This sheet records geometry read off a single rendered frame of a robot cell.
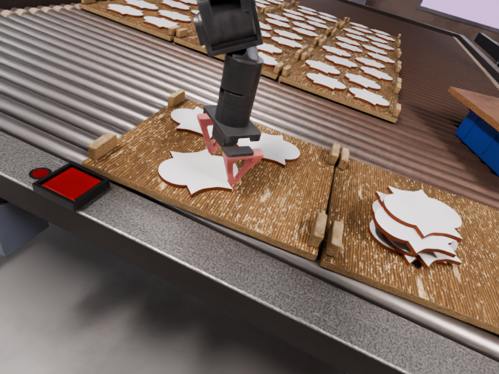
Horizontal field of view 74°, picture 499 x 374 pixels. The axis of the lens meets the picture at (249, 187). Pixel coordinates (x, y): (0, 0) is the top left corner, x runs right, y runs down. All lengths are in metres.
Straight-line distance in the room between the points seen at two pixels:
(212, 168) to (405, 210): 0.34
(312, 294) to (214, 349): 0.98
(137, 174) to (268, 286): 0.28
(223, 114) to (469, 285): 0.47
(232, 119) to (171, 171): 0.14
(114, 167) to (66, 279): 1.07
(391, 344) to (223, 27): 0.47
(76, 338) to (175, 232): 1.01
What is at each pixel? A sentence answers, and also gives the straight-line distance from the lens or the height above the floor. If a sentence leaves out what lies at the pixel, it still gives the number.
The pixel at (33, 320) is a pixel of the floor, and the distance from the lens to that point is 1.54.
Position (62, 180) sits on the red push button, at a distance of 0.58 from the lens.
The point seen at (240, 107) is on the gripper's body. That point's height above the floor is 1.08.
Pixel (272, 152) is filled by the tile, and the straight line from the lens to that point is 0.69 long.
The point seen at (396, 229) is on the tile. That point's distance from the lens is 0.57.
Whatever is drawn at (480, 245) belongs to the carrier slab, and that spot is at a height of 0.94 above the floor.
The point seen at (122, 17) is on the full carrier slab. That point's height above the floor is 0.94.
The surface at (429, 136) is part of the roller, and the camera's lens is 1.21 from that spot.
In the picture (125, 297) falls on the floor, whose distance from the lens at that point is 1.53.
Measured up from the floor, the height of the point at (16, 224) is 0.77.
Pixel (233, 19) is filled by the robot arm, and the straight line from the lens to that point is 0.48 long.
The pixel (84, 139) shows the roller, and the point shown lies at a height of 0.92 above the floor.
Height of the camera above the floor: 1.29
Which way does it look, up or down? 37 degrees down
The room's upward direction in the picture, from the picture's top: 16 degrees clockwise
